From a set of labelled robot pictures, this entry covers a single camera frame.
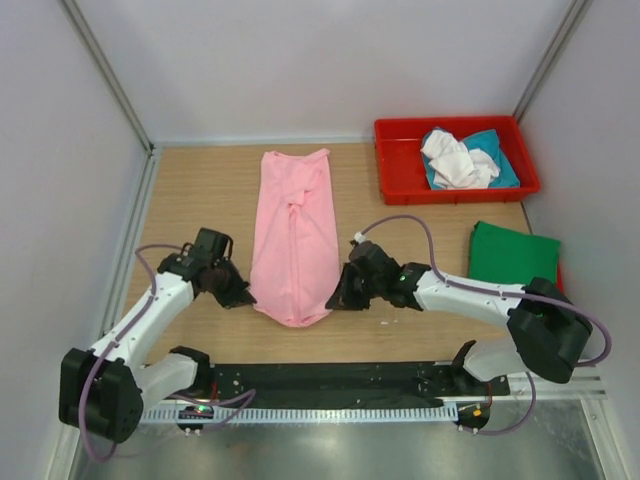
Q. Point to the white crumpled t-shirt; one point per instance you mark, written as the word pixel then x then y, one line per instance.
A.
pixel 450 165

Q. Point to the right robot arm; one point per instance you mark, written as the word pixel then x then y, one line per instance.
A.
pixel 544 334

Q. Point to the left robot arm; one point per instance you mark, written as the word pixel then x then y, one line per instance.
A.
pixel 105 389

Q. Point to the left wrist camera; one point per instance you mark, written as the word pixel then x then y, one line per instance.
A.
pixel 209 245

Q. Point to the aluminium frame rail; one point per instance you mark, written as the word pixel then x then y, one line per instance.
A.
pixel 585 383

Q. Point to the pink t-shirt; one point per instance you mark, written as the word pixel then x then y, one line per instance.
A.
pixel 295 264

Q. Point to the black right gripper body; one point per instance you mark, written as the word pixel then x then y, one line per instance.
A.
pixel 358 280

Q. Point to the red plastic bin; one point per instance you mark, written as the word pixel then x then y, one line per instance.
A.
pixel 402 174

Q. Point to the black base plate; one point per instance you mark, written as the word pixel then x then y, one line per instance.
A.
pixel 340 386

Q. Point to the white slotted cable duct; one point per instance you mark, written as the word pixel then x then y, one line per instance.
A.
pixel 191 415

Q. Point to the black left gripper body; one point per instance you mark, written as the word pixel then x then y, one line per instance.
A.
pixel 220 280

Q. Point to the green folded t-shirt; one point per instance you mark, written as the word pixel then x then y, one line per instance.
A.
pixel 501 255

